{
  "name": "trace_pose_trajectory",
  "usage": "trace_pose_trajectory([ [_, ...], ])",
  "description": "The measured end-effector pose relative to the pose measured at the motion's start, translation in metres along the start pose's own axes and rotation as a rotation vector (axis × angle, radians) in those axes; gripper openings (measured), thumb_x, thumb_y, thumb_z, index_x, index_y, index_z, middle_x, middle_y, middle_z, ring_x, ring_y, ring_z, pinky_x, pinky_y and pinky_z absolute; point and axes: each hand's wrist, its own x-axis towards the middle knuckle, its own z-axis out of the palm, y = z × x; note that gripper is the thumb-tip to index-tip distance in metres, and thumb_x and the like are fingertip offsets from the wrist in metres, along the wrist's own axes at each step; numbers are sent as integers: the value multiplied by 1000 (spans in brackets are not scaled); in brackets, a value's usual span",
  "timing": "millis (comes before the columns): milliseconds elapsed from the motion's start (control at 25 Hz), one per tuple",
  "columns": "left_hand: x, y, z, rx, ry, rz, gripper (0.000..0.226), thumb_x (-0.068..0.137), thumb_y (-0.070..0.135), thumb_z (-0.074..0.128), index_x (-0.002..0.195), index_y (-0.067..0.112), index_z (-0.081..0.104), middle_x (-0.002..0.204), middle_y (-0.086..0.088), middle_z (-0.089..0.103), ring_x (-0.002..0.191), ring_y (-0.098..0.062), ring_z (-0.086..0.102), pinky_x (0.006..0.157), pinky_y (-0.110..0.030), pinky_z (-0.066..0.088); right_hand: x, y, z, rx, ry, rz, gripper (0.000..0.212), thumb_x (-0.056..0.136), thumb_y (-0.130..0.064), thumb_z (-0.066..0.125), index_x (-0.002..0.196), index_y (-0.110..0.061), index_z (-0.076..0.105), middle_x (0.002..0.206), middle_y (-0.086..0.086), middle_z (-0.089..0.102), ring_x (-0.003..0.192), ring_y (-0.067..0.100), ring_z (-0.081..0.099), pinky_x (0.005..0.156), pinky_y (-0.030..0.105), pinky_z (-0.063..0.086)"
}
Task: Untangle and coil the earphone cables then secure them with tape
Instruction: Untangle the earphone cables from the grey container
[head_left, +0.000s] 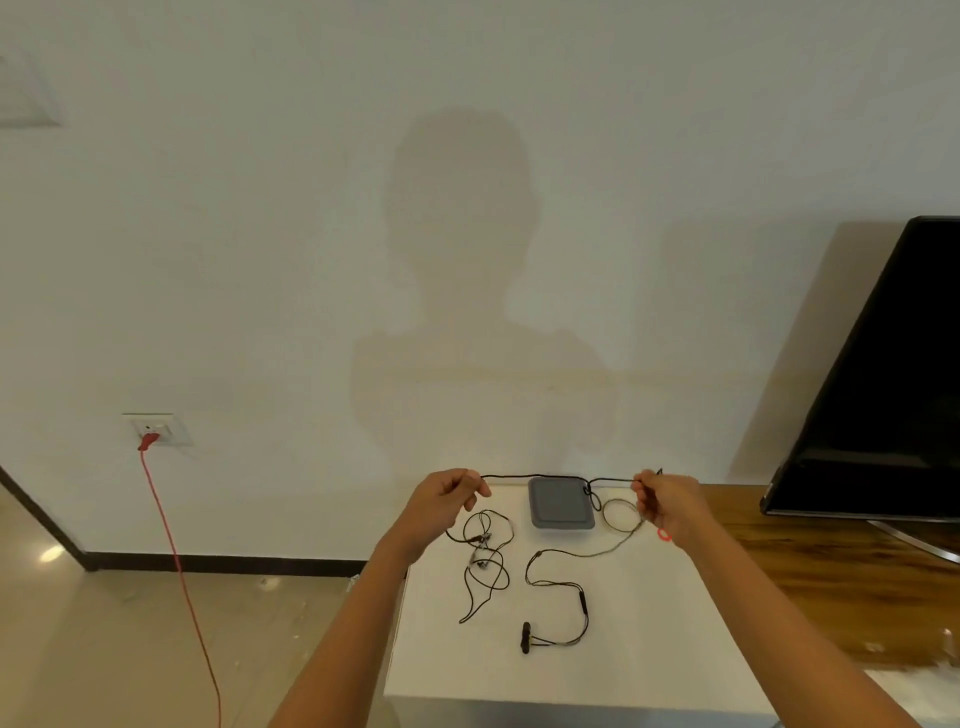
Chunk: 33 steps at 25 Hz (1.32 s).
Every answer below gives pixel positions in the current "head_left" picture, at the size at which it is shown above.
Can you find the red power cable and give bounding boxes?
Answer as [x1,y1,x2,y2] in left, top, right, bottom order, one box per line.
[137,433,224,728]

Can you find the person's right hand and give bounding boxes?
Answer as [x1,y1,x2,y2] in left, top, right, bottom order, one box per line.
[631,472,721,556]

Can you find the person's left forearm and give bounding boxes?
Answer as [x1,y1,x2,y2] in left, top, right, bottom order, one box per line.
[268,528,421,728]

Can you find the person's right forearm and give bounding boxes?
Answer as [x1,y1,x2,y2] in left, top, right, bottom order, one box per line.
[678,521,924,728]

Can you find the black television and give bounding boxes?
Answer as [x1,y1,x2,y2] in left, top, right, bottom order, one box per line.
[758,215,960,524]

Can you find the silver television stand leg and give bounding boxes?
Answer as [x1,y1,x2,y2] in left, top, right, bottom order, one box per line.
[866,518,960,565]

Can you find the wooden board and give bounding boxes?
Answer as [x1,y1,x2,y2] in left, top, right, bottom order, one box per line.
[693,483,960,673]

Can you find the white wall switch panel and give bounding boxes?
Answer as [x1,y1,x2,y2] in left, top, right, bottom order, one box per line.
[0,52,65,129]

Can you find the grey lidded container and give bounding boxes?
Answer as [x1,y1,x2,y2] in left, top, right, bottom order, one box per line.
[527,475,598,531]

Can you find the black earphone cable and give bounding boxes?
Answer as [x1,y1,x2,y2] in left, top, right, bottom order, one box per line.
[446,509,517,626]

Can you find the person's left hand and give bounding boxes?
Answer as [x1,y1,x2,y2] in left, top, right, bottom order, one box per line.
[389,468,493,565]

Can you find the clear tape roll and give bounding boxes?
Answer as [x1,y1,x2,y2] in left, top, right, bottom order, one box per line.
[602,497,646,534]

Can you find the white wall socket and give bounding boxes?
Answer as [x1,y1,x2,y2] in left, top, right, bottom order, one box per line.
[121,412,194,448]

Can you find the black earphones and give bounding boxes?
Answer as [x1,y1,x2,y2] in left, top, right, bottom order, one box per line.
[476,468,665,655]

